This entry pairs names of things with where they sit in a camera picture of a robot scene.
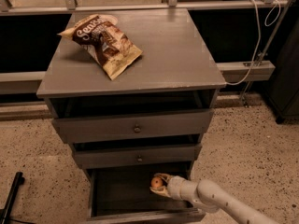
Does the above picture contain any grey top drawer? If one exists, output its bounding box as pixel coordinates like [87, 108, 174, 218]
[52, 109, 213, 144]

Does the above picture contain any brown beige chip bag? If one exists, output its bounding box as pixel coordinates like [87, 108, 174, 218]
[59, 14, 142, 80]

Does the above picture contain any orange fruit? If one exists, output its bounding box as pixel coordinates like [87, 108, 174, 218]
[151, 176, 163, 189]

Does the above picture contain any grey middle drawer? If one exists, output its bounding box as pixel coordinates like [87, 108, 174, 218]
[73, 144, 201, 169]

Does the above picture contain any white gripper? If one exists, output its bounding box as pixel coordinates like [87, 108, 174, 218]
[149, 173, 199, 202]

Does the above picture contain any metal railing frame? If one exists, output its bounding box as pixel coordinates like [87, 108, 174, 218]
[0, 0, 299, 95]

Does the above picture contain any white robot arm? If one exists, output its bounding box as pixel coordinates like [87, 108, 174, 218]
[149, 173, 278, 224]

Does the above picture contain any grey open bottom drawer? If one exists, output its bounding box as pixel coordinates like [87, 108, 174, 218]
[87, 161, 205, 224]

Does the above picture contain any black stand leg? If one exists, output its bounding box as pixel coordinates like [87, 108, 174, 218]
[0, 172, 24, 224]

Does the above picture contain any grey wooden drawer cabinet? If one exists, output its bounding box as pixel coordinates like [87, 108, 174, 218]
[36, 8, 227, 181]

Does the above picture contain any dark cabinet at right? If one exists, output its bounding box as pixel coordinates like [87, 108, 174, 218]
[264, 19, 299, 124]

